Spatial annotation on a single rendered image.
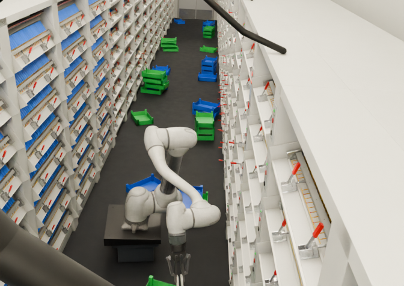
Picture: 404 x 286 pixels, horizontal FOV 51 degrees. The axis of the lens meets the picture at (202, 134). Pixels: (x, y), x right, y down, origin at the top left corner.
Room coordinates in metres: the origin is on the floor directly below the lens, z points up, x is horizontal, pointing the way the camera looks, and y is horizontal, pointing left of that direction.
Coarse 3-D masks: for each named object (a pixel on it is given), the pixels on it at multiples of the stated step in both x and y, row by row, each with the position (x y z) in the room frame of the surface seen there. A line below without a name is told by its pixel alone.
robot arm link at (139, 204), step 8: (136, 192) 2.38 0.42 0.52; (144, 192) 2.39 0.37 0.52; (128, 200) 2.36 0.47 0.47; (136, 200) 2.34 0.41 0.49; (144, 200) 2.36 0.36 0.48; (152, 200) 2.39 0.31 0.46; (128, 208) 2.35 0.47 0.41; (136, 208) 2.33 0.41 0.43; (144, 208) 2.35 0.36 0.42; (152, 208) 2.37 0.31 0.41; (128, 216) 2.35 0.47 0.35; (136, 216) 2.33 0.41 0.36; (144, 216) 2.36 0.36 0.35
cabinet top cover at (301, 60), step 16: (240, 0) 3.17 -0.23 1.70; (256, 0) 2.99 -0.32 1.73; (256, 16) 2.34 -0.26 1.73; (272, 16) 2.37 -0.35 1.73; (288, 48) 1.65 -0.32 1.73; (304, 48) 1.67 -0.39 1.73; (272, 64) 1.41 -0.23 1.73; (288, 64) 1.42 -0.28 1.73; (304, 64) 1.43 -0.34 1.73; (320, 64) 1.44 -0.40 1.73
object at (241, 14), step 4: (240, 4) 3.29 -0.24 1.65; (240, 8) 3.29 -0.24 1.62; (240, 12) 3.29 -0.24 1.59; (244, 12) 3.29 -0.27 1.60; (240, 16) 3.29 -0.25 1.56; (244, 16) 3.29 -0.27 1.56; (236, 40) 3.29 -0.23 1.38; (236, 44) 3.29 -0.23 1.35; (240, 44) 3.29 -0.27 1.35; (236, 60) 3.29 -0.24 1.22; (236, 64) 3.29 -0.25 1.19; (236, 68) 3.29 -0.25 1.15; (232, 88) 3.29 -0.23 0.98; (232, 92) 3.29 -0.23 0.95; (232, 108) 3.29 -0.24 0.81; (232, 112) 3.29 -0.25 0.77; (228, 132) 3.29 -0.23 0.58; (228, 152) 3.29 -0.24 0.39; (224, 180) 3.31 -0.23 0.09; (224, 184) 3.29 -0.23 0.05; (224, 188) 3.29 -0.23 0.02
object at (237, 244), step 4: (236, 244) 1.88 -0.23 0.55; (240, 244) 1.88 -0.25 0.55; (236, 248) 1.88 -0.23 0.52; (240, 248) 1.88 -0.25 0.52; (236, 252) 1.85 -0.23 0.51; (240, 252) 1.85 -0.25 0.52; (236, 256) 1.82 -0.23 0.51; (240, 256) 1.82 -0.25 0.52; (240, 260) 1.79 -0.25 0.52; (240, 264) 1.75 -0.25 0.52; (240, 268) 1.72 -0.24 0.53; (240, 272) 1.69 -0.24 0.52; (240, 276) 1.67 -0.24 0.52; (240, 280) 1.64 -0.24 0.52; (240, 284) 1.61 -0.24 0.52; (244, 284) 1.61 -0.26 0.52
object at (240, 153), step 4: (236, 128) 2.58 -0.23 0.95; (240, 128) 2.58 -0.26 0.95; (236, 132) 2.58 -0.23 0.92; (240, 132) 2.58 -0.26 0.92; (236, 136) 2.55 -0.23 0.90; (240, 136) 2.54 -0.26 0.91; (236, 140) 2.50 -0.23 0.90; (240, 140) 2.49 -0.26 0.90; (240, 148) 2.37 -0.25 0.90; (240, 152) 2.32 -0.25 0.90; (240, 156) 2.27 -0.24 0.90; (240, 160) 2.22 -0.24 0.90; (240, 168) 2.13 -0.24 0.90; (240, 172) 2.08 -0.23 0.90; (240, 176) 1.98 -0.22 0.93; (240, 180) 1.98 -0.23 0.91
